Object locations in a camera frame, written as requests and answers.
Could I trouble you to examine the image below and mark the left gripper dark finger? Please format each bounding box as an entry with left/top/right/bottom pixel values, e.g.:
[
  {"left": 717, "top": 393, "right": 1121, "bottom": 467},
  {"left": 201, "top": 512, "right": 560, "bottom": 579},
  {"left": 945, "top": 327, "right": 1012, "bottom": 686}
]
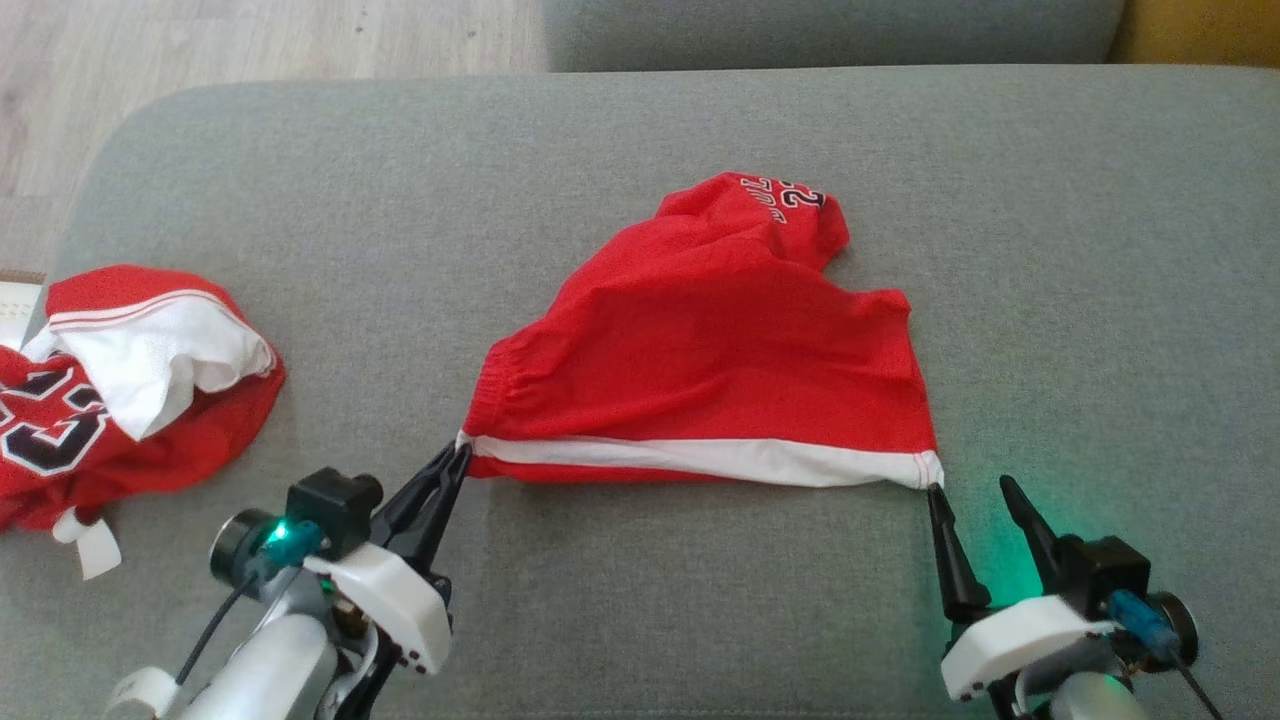
[
  {"left": 385, "top": 462, "right": 474, "bottom": 580},
  {"left": 370, "top": 442, "right": 472, "bottom": 547}
]

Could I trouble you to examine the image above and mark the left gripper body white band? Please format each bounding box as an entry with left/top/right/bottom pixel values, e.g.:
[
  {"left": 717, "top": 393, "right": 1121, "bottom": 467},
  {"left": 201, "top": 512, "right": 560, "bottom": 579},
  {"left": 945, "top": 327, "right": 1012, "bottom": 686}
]
[{"left": 305, "top": 543, "right": 454, "bottom": 720}]

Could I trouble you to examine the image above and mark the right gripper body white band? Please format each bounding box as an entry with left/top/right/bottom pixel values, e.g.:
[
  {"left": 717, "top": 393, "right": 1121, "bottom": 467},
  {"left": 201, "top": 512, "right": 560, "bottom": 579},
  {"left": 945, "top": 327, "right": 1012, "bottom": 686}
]
[{"left": 940, "top": 596, "right": 1117, "bottom": 717}]

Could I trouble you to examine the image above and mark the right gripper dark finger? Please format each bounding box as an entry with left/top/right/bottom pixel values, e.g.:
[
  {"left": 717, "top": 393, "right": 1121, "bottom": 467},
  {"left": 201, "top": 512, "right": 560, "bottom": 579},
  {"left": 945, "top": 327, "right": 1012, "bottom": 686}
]
[
  {"left": 925, "top": 483, "right": 992, "bottom": 624},
  {"left": 999, "top": 475, "right": 1067, "bottom": 592}
]

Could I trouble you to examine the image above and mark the red white basketball jersey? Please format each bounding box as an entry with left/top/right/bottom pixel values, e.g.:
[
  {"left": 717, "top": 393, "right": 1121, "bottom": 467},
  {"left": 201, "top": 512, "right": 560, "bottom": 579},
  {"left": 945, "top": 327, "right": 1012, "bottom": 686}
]
[{"left": 0, "top": 264, "right": 287, "bottom": 582}]

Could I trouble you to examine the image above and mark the red basketball shorts white stripe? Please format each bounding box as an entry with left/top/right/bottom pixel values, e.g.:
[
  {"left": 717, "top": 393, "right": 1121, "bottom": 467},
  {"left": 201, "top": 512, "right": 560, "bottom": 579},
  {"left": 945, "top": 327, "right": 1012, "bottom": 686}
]
[{"left": 457, "top": 172, "right": 945, "bottom": 492}]

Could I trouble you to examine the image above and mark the grey fabric sofa seat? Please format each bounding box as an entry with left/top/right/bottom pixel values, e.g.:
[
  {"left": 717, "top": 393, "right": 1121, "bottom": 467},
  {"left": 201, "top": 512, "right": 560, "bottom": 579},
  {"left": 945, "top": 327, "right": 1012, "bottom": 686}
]
[{"left": 0, "top": 65, "right": 1280, "bottom": 720}]

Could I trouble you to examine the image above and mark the white laundry basket brown rim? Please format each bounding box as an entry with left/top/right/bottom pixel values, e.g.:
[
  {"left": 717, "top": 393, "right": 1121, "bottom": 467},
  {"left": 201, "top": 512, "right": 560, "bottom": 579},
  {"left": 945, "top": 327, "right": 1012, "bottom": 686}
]
[{"left": 0, "top": 268, "right": 49, "bottom": 347}]

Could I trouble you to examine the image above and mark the yellow upholstered furniture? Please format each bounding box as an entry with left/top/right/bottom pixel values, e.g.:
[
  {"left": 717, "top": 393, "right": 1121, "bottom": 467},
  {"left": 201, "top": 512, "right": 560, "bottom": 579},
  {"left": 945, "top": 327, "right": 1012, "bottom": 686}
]
[{"left": 1105, "top": 0, "right": 1280, "bottom": 69}]

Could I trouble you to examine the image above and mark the grey sofa back cushion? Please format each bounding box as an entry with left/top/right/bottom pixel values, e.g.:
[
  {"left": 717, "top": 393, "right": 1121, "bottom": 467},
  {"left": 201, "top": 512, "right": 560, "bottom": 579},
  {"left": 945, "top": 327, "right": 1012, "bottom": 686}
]
[{"left": 540, "top": 0, "right": 1127, "bottom": 73}]

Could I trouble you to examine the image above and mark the left arm blue cable plug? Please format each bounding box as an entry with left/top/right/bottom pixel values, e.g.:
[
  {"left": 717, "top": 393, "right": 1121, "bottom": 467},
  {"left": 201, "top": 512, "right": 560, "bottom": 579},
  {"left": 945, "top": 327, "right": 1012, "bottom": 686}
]
[{"left": 258, "top": 520, "right": 327, "bottom": 573}]

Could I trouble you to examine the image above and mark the arm blue cable plug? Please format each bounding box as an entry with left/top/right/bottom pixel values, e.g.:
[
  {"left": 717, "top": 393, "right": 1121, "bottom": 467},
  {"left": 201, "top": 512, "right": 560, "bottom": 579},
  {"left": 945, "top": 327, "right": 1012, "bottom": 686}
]
[
  {"left": 1107, "top": 589, "right": 1182, "bottom": 663},
  {"left": 258, "top": 520, "right": 327, "bottom": 573}
]

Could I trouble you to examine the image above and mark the right arm blue cable plug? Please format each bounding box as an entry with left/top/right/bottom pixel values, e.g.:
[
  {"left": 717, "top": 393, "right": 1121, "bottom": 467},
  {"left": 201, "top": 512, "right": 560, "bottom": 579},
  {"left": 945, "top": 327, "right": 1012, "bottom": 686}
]
[{"left": 1107, "top": 589, "right": 1182, "bottom": 663}]

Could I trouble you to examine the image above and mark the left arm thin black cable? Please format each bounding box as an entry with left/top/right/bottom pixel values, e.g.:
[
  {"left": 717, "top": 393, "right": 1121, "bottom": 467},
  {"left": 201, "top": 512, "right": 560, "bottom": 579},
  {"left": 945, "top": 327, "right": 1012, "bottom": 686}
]
[{"left": 175, "top": 568, "right": 263, "bottom": 691}]

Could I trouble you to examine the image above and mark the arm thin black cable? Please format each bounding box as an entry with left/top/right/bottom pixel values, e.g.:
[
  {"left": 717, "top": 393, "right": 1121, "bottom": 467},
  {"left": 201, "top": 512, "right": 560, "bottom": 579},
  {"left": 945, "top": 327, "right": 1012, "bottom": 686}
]
[
  {"left": 175, "top": 568, "right": 263, "bottom": 691},
  {"left": 1168, "top": 648, "right": 1227, "bottom": 720}
]

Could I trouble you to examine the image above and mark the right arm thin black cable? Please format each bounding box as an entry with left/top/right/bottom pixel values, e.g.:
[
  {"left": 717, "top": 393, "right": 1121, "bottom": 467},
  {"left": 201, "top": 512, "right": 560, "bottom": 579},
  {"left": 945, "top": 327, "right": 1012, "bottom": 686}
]
[{"left": 1168, "top": 648, "right": 1227, "bottom": 720}]

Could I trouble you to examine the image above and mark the left cable white tag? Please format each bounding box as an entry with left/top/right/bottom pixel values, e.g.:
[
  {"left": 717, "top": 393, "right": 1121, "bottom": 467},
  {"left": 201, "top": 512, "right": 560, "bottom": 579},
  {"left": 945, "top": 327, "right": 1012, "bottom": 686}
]
[{"left": 104, "top": 667, "right": 183, "bottom": 720}]

